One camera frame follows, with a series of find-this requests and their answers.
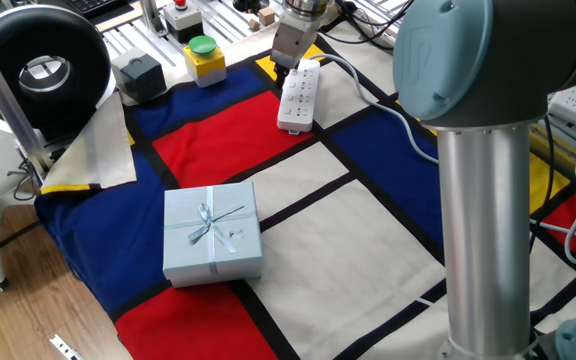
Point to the short aluminium bracket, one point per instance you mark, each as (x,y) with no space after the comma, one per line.
(152,20)

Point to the small metal floor bracket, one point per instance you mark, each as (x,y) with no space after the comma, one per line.
(63,347)

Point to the large wooden cube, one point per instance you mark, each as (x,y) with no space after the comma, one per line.
(267,16)

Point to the aluminium profile post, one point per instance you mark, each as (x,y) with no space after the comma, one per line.
(8,105)

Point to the dark grey button box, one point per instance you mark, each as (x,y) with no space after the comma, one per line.
(140,77)

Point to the colour block tablecloth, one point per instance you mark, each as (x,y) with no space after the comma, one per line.
(228,135)

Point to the grey metal gripper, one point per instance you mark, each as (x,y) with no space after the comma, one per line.
(293,42)

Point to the black keyboard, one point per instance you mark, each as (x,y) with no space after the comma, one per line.
(93,5)

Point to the green button yellow box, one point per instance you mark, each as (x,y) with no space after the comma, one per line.
(204,62)

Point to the white four-socket power strip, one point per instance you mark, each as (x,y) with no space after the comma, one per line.
(295,112)

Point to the light blue ribboned gift box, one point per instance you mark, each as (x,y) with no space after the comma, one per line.
(213,235)

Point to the red button grey box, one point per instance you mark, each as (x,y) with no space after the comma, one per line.
(184,20)

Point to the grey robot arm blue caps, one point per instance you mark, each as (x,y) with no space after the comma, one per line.
(483,225)

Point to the small wooden cube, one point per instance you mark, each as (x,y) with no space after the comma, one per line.
(254,24)

